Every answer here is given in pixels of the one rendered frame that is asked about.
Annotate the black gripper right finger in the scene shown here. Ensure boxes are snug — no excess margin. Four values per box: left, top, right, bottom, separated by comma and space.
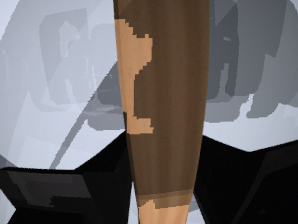
193, 135, 298, 224

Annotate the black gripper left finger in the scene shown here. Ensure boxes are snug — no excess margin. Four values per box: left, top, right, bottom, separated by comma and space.
0, 132, 133, 224

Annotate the wooden side rail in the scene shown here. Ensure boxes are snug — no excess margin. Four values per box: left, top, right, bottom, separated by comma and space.
113, 0, 210, 224

